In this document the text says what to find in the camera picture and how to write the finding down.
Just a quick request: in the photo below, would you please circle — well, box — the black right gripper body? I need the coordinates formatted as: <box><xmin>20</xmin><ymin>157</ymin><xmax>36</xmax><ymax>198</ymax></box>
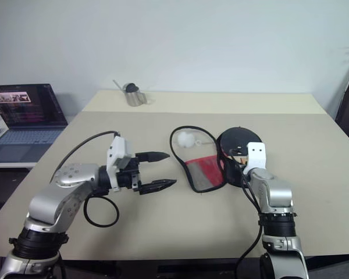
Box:
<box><xmin>228</xmin><ymin>146</ymin><xmax>249</xmax><ymax>159</ymax></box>

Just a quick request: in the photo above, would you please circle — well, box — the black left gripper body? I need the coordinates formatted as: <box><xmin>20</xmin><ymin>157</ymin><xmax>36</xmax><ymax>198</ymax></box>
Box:
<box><xmin>116</xmin><ymin>153</ymin><xmax>143</xmax><ymax>193</ymax></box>

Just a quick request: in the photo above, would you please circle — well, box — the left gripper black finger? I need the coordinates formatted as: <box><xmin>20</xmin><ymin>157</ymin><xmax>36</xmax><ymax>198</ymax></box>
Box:
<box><xmin>138</xmin><ymin>178</ymin><xmax>179</xmax><ymax>196</ymax></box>
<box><xmin>136</xmin><ymin>151</ymin><xmax>171</xmax><ymax>163</ymax></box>

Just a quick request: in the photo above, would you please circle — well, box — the white fuzzy ball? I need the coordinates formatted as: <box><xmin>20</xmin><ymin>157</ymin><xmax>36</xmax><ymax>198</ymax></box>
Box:
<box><xmin>177</xmin><ymin>131</ymin><xmax>196</xmax><ymax>149</ymax></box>

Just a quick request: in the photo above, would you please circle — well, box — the tipped stainless steel cup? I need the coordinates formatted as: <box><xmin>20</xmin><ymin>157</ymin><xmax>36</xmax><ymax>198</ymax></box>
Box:
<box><xmin>124</xmin><ymin>84</ymin><xmax>154</xmax><ymax>107</ymax></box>

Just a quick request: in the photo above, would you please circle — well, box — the open blue-grey laptop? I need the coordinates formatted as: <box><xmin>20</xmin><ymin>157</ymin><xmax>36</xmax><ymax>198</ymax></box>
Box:
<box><xmin>0</xmin><ymin>83</ymin><xmax>69</xmax><ymax>163</ymax></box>

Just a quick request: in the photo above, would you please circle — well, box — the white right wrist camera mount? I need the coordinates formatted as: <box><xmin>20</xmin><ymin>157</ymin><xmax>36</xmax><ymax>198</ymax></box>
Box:
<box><xmin>242</xmin><ymin>141</ymin><xmax>268</xmax><ymax>176</ymax></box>

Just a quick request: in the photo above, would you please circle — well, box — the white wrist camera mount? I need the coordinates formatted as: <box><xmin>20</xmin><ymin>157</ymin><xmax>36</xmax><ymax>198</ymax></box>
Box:
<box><xmin>105</xmin><ymin>135</ymin><xmax>135</xmax><ymax>193</ymax></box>
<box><xmin>242</xmin><ymin>141</ymin><xmax>268</xmax><ymax>176</ymax></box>

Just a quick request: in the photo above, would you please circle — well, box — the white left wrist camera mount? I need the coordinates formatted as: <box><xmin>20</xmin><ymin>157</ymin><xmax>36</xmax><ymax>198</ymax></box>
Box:
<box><xmin>105</xmin><ymin>135</ymin><xmax>135</xmax><ymax>193</ymax></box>

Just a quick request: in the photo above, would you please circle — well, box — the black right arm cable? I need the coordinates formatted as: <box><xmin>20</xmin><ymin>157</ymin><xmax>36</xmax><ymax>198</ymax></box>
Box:
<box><xmin>228</xmin><ymin>148</ymin><xmax>264</xmax><ymax>279</ymax></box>

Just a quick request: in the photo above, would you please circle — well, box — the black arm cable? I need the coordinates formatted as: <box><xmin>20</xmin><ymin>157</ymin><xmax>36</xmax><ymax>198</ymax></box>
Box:
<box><xmin>51</xmin><ymin>130</ymin><xmax>123</xmax><ymax>228</ymax></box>
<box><xmin>228</xmin><ymin>148</ymin><xmax>264</xmax><ymax>279</ymax></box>

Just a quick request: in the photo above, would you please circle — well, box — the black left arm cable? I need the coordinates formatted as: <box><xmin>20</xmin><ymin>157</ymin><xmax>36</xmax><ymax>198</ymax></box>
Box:
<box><xmin>51</xmin><ymin>130</ymin><xmax>123</xmax><ymax>228</ymax></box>

